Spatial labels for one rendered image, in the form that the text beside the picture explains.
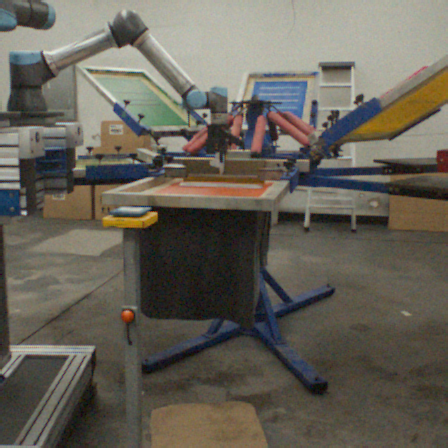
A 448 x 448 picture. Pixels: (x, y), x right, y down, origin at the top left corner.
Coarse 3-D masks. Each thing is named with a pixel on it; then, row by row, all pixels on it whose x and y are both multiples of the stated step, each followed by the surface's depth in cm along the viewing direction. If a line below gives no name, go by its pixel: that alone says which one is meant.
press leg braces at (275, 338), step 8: (264, 280) 346; (272, 280) 346; (264, 288) 321; (272, 288) 352; (280, 288) 353; (264, 296) 318; (280, 296) 357; (288, 296) 360; (264, 304) 316; (288, 304) 360; (272, 312) 313; (216, 320) 315; (224, 320) 317; (272, 320) 309; (216, 328) 313; (272, 328) 306; (208, 336) 309; (272, 336) 306; (280, 336) 304
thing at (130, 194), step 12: (144, 180) 227; (156, 180) 236; (168, 180) 252; (276, 180) 253; (288, 180) 225; (108, 192) 194; (120, 192) 193; (132, 192) 193; (276, 192) 194; (120, 204) 192; (132, 204) 191; (144, 204) 189; (156, 204) 189; (168, 204) 188; (180, 204) 187; (192, 204) 186; (204, 204) 185; (216, 204) 184; (228, 204) 183; (240, 204) 182; (252, 204) 181; (264, 204) 180; (276, 204) 185
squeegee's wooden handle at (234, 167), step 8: (184, 160) 245; (192, 160) 244; (200, 160) 244; (208, 160) 243; (224, 160) 241; (232, 160) 240; (240, 160) 240; (248, 160) 239; (256, 160) 238; (264, 160) 238; (192, 168) 245; (200, 168) 244; (208, 168) 243; (216, 168) 242; (224, 168) 242; (232, 168) 241; (240, 168) 240; (248, 168) 239; (256, 168) 238
